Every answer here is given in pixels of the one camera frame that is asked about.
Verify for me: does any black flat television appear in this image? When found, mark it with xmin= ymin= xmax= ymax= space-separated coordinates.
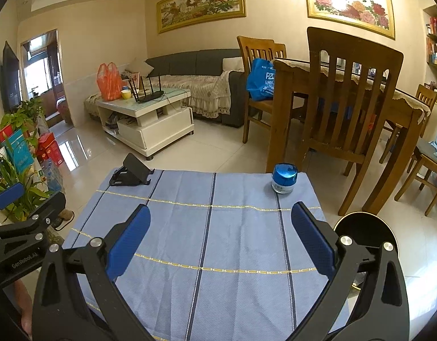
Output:
xmin=0 ymin=41 xmax=23 ymax=112

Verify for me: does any wall shelf with goods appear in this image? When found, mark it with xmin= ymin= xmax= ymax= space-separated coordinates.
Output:
xmin=422 ymin=5 xmax=437 ymax=89

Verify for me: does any blue gift box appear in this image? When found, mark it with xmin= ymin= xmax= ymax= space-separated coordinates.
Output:
xmin=1 ymin=130 xmax=33 ymax=175

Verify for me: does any framed flower painting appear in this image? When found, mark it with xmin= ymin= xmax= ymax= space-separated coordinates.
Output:
xmin=303 ymin=0 xmax=396 ymax=40

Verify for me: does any white sofa cushion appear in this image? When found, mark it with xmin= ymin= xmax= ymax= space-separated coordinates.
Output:
xmin=223 ymin=57 xmax=246 ymax=72

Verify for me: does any white coffee table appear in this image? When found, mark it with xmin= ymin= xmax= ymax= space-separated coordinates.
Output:
xmin=96 ymin=88 xmax=195 ymax=160

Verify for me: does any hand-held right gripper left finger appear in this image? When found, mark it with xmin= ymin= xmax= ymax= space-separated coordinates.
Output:
xmin=32 ymin=204 xmax=158 ymax=341

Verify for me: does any red gift box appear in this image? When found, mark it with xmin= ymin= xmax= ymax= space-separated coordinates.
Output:
xmin=36 ymin=133 xmax=64 ymax=167

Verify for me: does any wooden door frame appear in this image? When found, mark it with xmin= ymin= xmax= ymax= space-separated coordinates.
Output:
xmin=20 ymin=29 xmax=68 ymax=126

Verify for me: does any blue striped tablecloth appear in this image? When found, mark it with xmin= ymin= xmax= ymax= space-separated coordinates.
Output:
xmin=62 ymin=168 xmax=327 ymax=341

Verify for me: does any dark grey sofa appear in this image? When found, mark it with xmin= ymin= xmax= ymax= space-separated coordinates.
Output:
xmin=85 ymin=49 xmax=254 ymax=128

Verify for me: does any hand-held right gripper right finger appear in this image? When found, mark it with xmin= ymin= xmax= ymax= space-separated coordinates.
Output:
xmin=291 ymin=202 xmax=411 ymax=341

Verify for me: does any orange plastic bag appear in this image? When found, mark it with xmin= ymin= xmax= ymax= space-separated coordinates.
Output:
xmin=96 ymin=63 xmax=124 ymax=102

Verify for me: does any blue shopping bag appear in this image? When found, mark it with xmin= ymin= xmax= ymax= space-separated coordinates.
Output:
xmin=246 ymin=58 xmax=276 ymax=101

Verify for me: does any blue-capped glass jar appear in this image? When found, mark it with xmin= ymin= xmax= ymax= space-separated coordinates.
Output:
xmin=272 ymin=163 xmax=298 ymax=195

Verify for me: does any wooden chair holding bag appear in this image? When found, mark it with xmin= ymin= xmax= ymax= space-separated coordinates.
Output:
xmin=237 ymin=36 xmax=277 ymax=144

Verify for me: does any person's left forearm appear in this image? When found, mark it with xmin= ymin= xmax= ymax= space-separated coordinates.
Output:
xmin=12 ymin=280 xmax=35 ymax=338

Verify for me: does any pack of water bottles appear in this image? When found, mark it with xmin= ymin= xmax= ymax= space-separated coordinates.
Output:
xmin=37 ymin=160 xmax=64 ymax=192

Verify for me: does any wooden dining table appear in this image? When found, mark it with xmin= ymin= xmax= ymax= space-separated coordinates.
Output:
xmin=266 ymin=57 xmax=432 ymax=217

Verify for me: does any plain wooden chair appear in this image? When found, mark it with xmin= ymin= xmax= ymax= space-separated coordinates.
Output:
xmin=379 ymin=84 xmax=437 ymax=164

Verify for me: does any black wifi router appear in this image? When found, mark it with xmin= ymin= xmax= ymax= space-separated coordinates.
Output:
xmin=128 ymin=74 xmax=165 ymax=103

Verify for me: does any black bin with gold rim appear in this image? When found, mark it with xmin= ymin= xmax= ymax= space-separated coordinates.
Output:
xmin=332 ymin=211 xmax=398 ymax=292

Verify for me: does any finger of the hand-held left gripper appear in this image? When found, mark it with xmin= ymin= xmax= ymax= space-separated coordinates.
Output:
xmin=0 ymin=183 xmax=26 ymax=211
xmin=0 ymin=191 xmax=67 ymax=246

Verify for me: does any slatted wooden dining chair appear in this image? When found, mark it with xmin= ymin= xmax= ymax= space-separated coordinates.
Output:
xmin=266 ymin=26 xmax=404 ymax=217

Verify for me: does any framed horse painting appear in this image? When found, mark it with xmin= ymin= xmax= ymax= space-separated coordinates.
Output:
xmin=156 ymin=0 xmax=247 ymax=34

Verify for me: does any black phone stand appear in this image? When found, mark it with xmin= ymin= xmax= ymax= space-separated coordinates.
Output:
xmin=109 ymin=153 xmax=155 ymax=187

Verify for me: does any beige lace sofa cover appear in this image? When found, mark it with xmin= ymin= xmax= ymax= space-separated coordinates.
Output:
xmin=161 ymin=69 xmax=240 ymax=119

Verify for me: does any green potted plant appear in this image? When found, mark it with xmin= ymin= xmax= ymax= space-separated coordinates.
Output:
xmin=0 ymin=149 xmax=52 ymax=223
xmin=5 ymin=97 xmax=45 ymax=139

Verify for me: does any wooden chair with blue cushion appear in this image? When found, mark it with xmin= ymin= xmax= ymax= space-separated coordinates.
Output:
xmin=394 ymin=138 xmax=437 ymax=217

